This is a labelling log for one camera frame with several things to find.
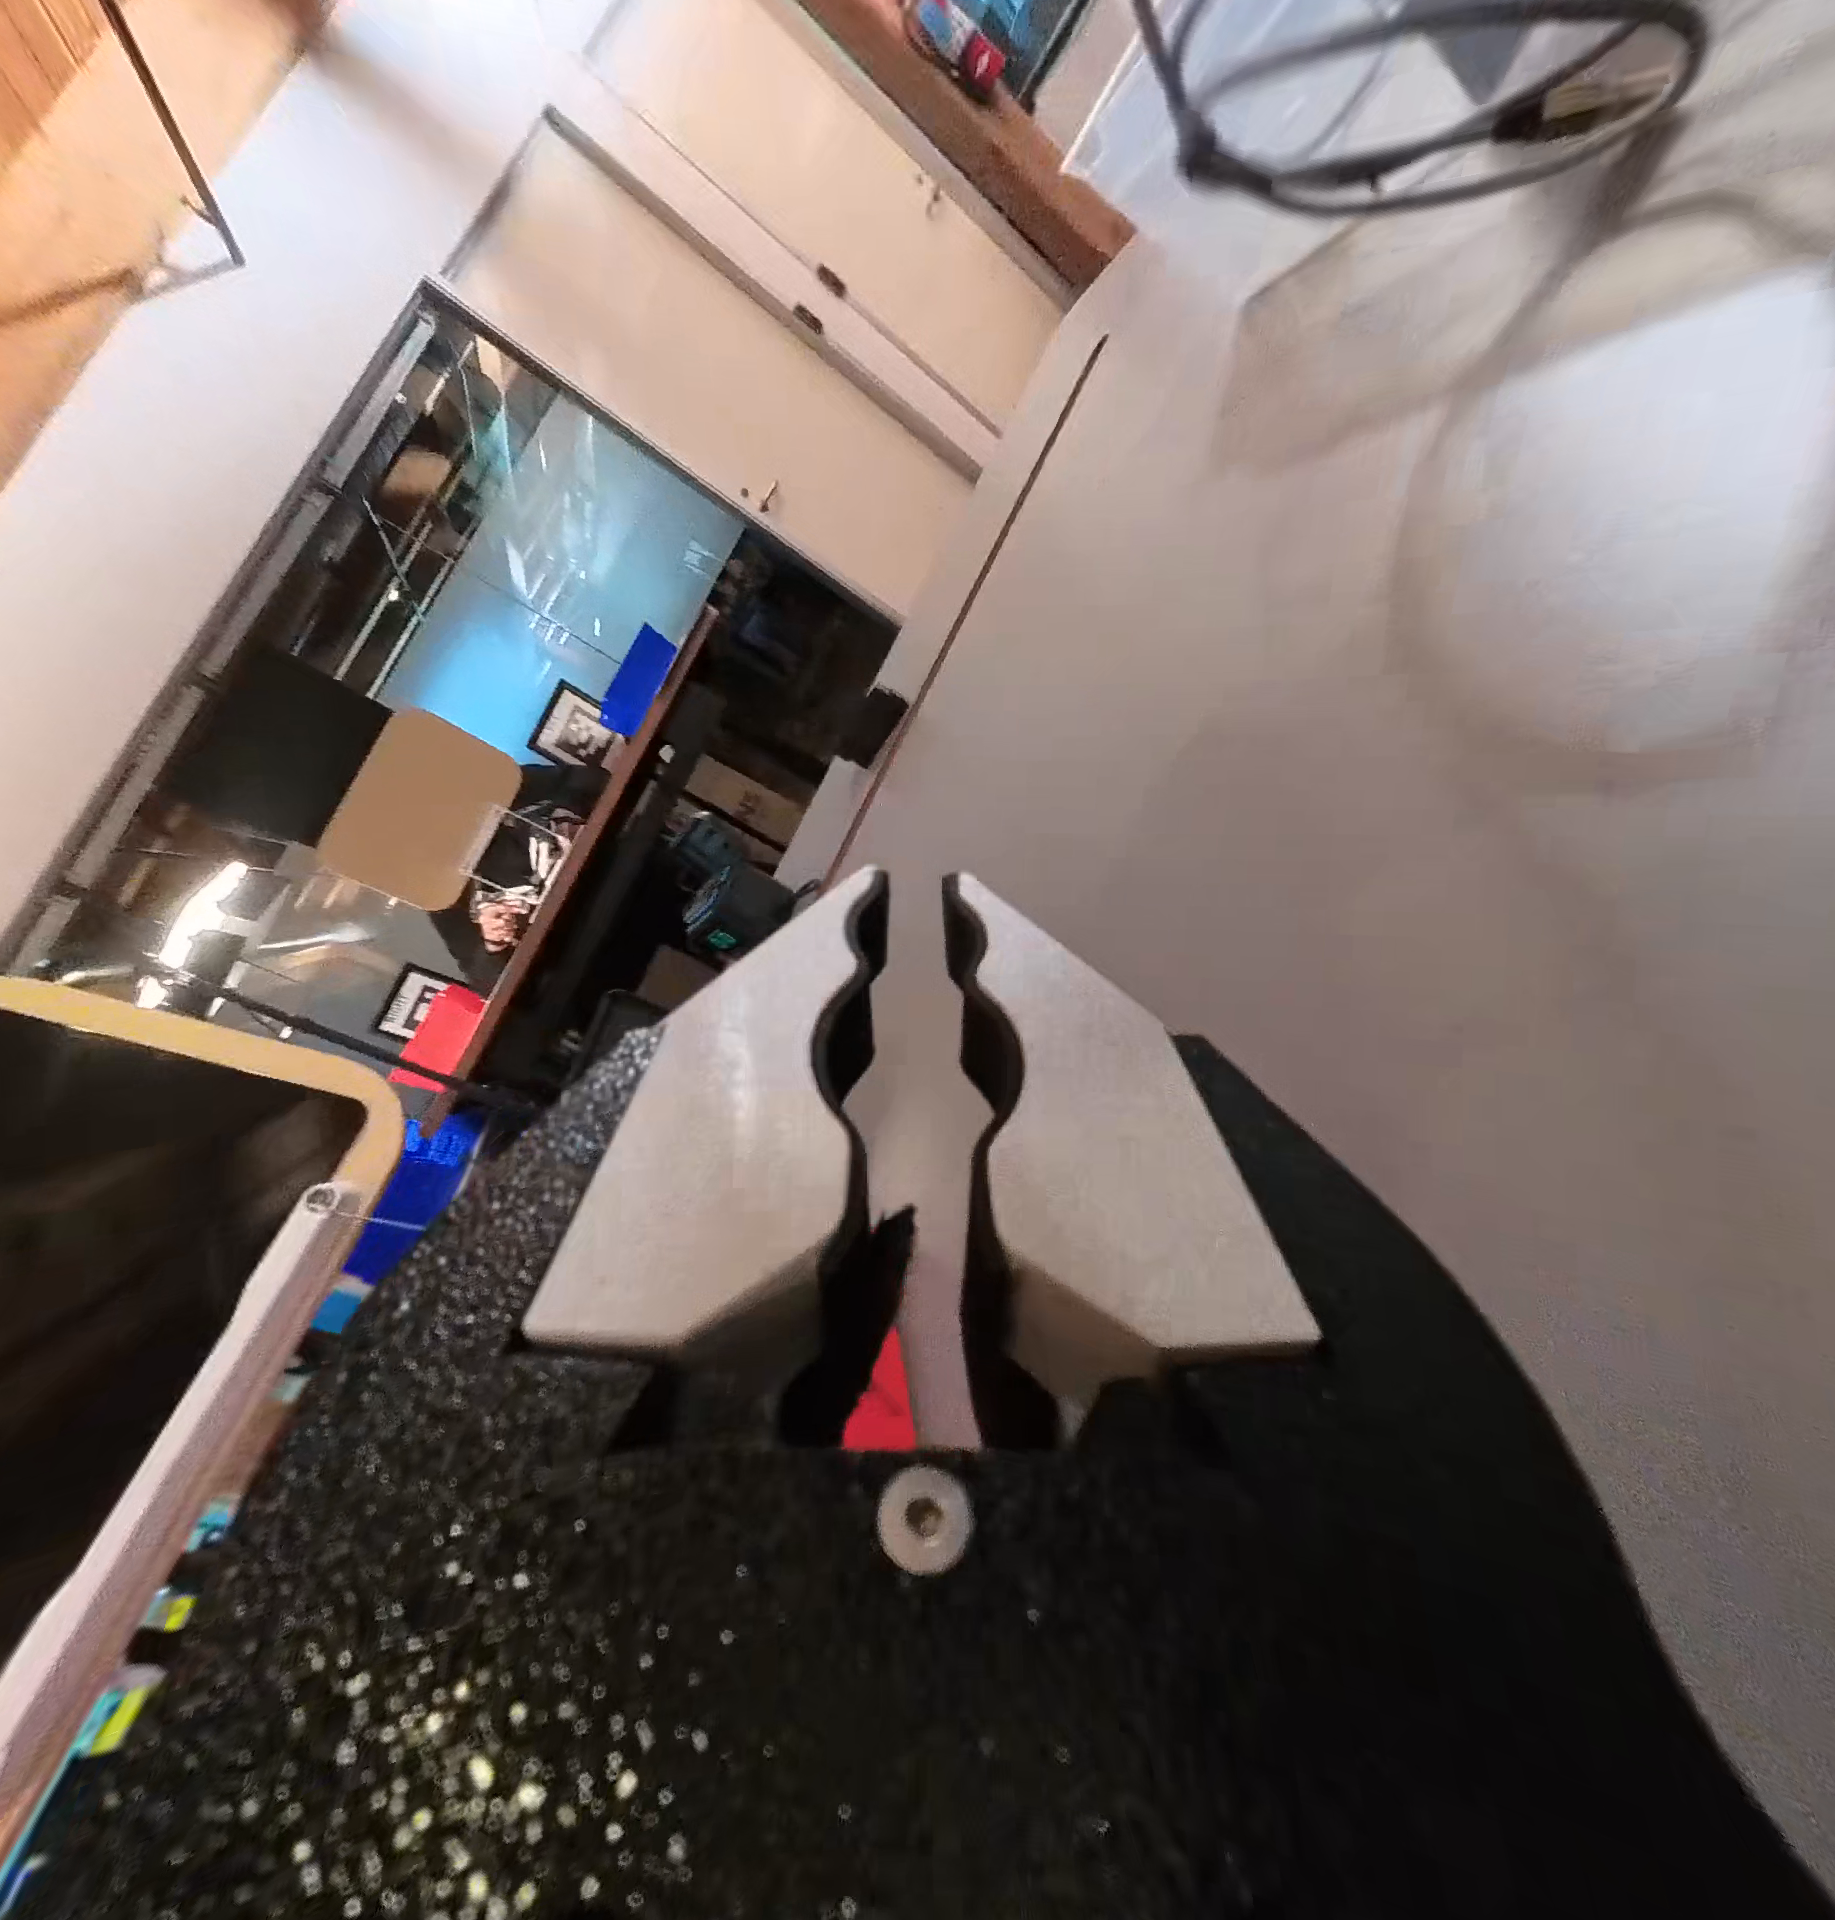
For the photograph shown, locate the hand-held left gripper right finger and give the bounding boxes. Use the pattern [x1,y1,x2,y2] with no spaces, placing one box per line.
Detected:
[941,868,1326,1444]

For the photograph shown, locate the thin metal wire frame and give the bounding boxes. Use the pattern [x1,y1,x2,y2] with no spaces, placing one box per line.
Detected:
[97,0,248,290]

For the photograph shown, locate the white wall cabinets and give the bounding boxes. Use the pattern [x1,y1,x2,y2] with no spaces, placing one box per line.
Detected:
[440,0,1110,527]

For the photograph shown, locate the blue tape patch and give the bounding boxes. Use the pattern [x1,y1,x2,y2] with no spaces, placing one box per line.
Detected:
[610,620,680,741]

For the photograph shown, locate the black usb-c cable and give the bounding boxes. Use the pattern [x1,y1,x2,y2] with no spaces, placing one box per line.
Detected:
[1132,0,1710,214]

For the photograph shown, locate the beige chair back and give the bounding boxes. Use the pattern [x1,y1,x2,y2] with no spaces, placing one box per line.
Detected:
[318,703,527,909]

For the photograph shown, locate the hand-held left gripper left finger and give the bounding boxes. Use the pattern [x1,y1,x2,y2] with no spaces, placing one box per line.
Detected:
[522,863,920,1368]

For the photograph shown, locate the glass partition window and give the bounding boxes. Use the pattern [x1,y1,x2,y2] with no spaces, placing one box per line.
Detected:
[0,276,908,1141]

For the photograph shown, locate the framed printed tag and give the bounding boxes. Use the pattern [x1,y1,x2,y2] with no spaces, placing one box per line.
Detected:
[368,966,464,1048]
[531,681,630,776]

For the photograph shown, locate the dark panel with pale frame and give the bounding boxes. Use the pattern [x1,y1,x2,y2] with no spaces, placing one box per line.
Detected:
[0,975,406,1920]

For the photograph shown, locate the wooden shelf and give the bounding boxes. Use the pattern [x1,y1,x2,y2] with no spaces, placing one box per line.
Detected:
[801,0,1140,290]

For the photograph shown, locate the brown wooden partition board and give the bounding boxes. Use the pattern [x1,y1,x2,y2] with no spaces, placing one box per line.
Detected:
[418,606,719,1129]

